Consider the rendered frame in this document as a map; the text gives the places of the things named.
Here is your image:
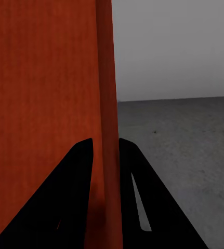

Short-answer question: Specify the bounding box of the storage box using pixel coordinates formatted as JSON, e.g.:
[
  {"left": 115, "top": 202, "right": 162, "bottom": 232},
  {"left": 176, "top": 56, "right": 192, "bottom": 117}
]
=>
[{"left": 0, "top": 0, "right": 123, "bottom": 249}]

